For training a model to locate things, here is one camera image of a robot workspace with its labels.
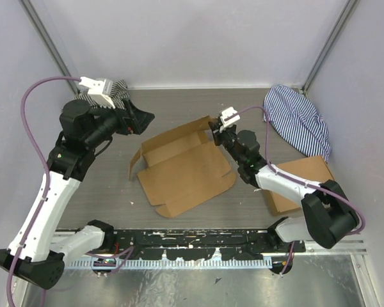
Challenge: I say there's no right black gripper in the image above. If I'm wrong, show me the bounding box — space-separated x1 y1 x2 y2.
209 120 244 166

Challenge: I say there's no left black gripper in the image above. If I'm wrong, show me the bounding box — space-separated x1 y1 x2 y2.
86 97 156 148

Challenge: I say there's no brown cardboard box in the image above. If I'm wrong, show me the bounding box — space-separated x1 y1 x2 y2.
255 155 334 216
129 116 237 218

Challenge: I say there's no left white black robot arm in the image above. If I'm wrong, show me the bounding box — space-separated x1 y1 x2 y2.
0 99 155 290

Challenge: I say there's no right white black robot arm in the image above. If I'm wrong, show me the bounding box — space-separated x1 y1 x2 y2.
209 118 363 253

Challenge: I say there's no folded brown cardboard box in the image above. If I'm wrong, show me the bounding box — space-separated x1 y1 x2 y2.
255 155 334 216

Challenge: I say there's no black white striped cloth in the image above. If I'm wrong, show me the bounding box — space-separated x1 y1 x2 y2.
75 79 130 109

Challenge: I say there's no blue white striped cloth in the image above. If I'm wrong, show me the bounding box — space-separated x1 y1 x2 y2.
264 85 332 161

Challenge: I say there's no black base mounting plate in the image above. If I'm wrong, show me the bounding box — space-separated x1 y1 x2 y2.
89 228 291 262

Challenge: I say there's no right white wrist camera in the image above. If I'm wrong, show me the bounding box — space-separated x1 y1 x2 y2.
219 107 240 132

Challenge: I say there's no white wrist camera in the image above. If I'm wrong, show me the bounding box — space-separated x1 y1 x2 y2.
79 77 116 109
219 107 240 132

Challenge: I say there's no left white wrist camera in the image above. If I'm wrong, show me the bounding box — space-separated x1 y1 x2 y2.
79 77 116 109

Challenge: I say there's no light blue slotted cable duct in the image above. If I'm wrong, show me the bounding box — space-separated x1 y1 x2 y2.
63 258 273 270

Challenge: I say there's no aluminium front rail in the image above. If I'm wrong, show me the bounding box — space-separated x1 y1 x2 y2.
51 230 368 255

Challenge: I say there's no left aluminium frame post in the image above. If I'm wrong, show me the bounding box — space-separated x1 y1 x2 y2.
18 0 76 77

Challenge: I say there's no aluminium frame post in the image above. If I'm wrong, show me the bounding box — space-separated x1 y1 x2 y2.
300 0 360 96
18 0 76 77

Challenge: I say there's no right aluminium frame post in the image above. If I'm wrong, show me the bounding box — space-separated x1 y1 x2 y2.
300 0 360 96

